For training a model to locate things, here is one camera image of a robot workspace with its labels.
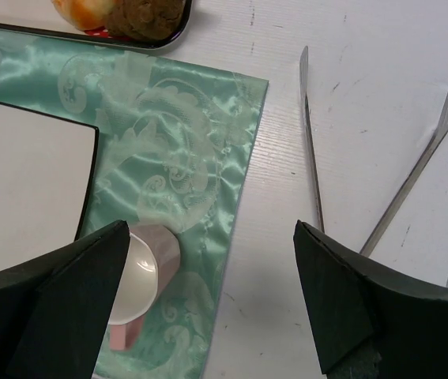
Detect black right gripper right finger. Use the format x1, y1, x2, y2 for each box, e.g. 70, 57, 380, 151
293, 221, 448, 378

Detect green satin placemat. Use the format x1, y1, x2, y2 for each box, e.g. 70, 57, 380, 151
0, 31, 268, 378

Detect pink ceramic mug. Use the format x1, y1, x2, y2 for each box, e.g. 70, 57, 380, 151
108, 224, 181, 351

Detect glazed ring bread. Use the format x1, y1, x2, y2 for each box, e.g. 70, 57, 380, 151
51, 0, 117, 31

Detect white square plate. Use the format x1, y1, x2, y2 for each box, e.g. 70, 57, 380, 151
0, 103, 99, 271

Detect steel serving tongs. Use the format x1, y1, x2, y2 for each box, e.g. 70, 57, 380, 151
299, 45, 448, 256

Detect brown chocolate croissant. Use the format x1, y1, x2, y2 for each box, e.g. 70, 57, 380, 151
104, 0, 185, 42

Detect strawberry print tray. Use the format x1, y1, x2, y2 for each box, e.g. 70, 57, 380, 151
0, 1, 193, 51

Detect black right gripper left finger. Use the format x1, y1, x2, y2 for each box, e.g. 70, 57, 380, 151
0, 220, 130, 378

